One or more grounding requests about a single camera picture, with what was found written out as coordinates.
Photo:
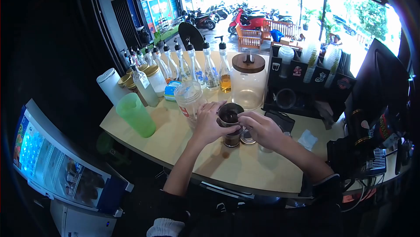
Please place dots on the person's left hand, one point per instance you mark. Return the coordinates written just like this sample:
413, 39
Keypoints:
206, 124

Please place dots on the person's right hand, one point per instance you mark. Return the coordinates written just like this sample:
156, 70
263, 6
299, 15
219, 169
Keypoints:
265, 128

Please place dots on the person's left thumb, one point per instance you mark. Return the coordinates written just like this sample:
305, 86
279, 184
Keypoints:
229, 129

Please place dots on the person's right fingers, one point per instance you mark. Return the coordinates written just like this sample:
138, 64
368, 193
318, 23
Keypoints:
254, 138

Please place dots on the person's right index finger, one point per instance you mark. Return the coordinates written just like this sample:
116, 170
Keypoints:
247, 115

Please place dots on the person's right thumb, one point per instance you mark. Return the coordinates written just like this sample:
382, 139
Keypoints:
251, 126

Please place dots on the person's left index finger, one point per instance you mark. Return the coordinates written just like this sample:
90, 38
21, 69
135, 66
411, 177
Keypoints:
216, 105

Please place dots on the round metal filter lid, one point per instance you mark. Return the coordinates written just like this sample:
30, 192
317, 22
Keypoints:
247, 138

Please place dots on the glass of dark coffee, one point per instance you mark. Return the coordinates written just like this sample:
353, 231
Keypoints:
232, 141

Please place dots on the small clear glass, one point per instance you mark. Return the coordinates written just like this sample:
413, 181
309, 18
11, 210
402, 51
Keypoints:
265, 149

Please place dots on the clear plastic jar red label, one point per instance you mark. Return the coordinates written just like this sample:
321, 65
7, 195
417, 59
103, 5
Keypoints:
187, 101

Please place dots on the black pouch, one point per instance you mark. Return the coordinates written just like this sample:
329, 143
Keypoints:
281, 119

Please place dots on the large jar with wooden lid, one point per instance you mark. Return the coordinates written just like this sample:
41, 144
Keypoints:
248, 83

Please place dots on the row of pump syrup bottles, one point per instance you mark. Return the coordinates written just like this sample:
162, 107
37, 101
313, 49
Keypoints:
197, 68

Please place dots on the blue and green carton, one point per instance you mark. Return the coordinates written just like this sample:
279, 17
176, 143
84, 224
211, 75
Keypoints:
172, 91

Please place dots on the white paper napkin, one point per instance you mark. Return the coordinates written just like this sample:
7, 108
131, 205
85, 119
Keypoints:
307, 139

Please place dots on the black cup organiser with stickers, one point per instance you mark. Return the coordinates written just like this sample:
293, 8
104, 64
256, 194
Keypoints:
306, 89

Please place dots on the gold lid jar white powder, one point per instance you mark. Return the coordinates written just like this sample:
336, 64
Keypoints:
156, 80

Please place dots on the stack of clear plastic lids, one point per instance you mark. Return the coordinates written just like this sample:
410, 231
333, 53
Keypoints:
286, 56

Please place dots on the black round board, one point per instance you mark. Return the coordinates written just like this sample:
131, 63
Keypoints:
191, 36

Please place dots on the clear glass bottle white label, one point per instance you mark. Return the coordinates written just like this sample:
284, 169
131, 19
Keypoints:
145, 87

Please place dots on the wooden bench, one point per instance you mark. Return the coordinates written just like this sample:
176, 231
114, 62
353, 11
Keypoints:
252, 37

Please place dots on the person's body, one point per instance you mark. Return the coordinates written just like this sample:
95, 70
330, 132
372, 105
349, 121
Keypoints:
262, 219

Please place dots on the green plastic tumbler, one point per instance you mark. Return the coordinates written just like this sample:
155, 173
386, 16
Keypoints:
136, 115

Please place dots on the stack of clear plastic cups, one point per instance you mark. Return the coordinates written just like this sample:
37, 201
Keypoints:
331, 63
310, 58

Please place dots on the row of parked motorcycles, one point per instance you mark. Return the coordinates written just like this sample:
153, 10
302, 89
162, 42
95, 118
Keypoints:
213, 15

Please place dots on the red scooter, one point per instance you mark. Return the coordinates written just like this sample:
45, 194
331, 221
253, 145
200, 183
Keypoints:
246, 20

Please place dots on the group of gold lid jars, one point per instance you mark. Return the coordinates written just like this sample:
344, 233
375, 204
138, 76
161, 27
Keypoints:
129, 80

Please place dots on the black and gold canister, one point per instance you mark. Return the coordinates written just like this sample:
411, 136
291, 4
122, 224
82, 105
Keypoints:
359, 128

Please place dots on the white cylindrical tumbler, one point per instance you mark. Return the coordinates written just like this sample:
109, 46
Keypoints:
110, 85

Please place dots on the black monitor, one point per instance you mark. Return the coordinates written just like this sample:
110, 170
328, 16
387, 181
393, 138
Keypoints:
382, 79

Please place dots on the glass top display freezer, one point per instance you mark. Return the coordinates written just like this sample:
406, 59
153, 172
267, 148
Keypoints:
62, 168

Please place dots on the white appliance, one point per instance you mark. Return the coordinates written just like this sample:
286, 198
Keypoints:
82, 222

